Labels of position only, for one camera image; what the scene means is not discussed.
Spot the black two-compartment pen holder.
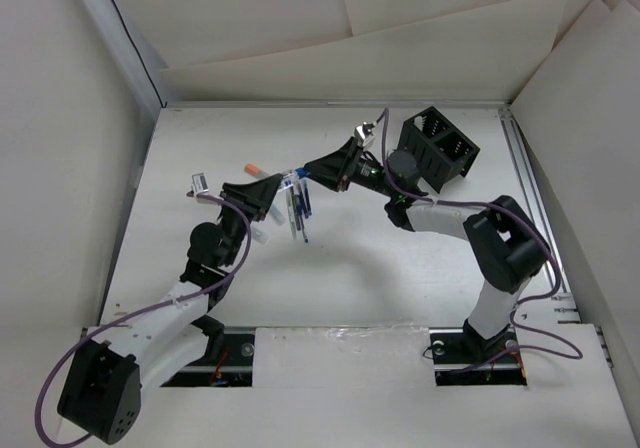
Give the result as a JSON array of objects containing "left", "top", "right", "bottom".
[{"left": 397, "top": 106, "right": 480, "bottom": 193}]

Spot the orange cap clear marker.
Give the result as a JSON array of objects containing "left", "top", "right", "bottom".
[{"left": 244, "top": 164, "right": 270, "bottom": 179}]

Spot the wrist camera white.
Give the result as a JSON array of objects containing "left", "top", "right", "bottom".
[
  {"left": 353, "top": 122, "right": 376, "bottom": 149},
  {"left": 188, "top": 173, "right": 210, "bottom": 198}
]

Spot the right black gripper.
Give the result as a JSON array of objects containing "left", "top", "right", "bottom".
[{"left": 304, "top": 137, "right": 398, "bottom": 200}]

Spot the blue cap clear marker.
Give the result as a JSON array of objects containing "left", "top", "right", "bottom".
[{"left": 281, "top": 167, "right": 308, "bottom": 188}]

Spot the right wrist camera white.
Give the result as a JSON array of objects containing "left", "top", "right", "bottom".
[{"left": 353, "top": 122, "right": 376, "bottom": 149}]

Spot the purple cable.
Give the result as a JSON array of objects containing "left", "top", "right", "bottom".
[
  {"left": 35, "top": 190, "right": 251, "bottom": 448},
  {"left": 374, "top": 108, "right": 584, "bottom": 373}
]

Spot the light blue cap marker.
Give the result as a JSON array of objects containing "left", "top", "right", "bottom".
[{"left": 269, "top": 205, "right": 286, "bottom": 226}]

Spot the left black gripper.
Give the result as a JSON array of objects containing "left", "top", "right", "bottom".
[{"left": 216, "top": 175, "right": 281, "bottom": 267}]

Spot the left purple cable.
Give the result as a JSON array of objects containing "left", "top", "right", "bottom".
[{"left": 35, "top": 190, "right": 251, "bottom": 448}]

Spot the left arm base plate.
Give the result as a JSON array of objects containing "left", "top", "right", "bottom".
[{"left": 162, "top": 327, "right": 256, "bottom": 388}]

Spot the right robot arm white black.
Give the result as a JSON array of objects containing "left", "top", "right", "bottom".
[{"left": 304, "top": 138, "right": 549, "bottom": 362}]

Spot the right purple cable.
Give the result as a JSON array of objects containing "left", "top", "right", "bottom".
[{"left": 374, "top": 108, "right": 584, "bottom": 373}]

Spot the dark blue pen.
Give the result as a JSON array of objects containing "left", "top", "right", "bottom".
[{"left": 301, "top": 180, "right": 312, "bottom": 218}]

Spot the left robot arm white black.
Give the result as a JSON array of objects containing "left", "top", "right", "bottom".
[{"left": 57, "top": 174, "right": 284, "bottom": 445}]

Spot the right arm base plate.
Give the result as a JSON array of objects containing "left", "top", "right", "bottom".
[{"left": 422, "top": 328, "right": 527, "bottom": 387}]

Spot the green cap clear marker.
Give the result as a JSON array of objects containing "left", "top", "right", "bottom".
[{"left": 251, "top": 226, "right": 269, "bottom": 245}]

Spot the green grey pen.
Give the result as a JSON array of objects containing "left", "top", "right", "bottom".
[{"left": 287, "top": 188, "right": 309, "bottom": 243}]

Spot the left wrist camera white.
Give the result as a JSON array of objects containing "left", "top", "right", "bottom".
[{"left": 188, "top": 173, "right": 210, "bottom": 198}]

